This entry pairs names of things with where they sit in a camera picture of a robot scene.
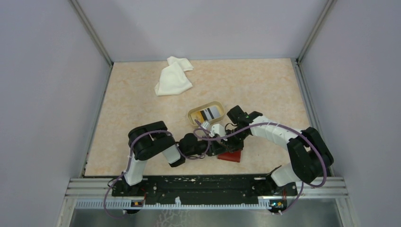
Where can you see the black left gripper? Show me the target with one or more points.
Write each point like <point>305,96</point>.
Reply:
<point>215,148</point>

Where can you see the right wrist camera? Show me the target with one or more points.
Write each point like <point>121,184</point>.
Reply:
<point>218,131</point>

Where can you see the silver magnetic stripe card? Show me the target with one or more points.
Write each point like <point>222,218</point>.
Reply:
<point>210,113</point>

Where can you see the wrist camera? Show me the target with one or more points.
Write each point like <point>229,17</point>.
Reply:
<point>205,125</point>
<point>218,131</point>

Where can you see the red card holder wallet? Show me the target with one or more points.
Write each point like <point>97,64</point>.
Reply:
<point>231,156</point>

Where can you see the beige oval tray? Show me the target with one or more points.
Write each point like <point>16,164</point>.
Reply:
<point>218,104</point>

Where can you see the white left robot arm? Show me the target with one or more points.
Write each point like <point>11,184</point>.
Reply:
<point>149,140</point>

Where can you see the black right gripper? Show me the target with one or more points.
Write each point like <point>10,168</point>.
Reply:
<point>232,147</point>

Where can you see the gold VIP card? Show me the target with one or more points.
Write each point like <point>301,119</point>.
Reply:
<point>197,117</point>

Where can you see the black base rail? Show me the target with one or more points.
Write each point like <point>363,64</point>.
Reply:
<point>203,189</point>

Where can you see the white crumpled cloth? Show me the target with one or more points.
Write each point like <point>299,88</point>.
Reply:
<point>173,80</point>

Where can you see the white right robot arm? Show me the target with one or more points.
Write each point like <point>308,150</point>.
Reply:
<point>308,153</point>

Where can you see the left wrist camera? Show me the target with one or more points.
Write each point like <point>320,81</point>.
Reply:
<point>205,125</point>

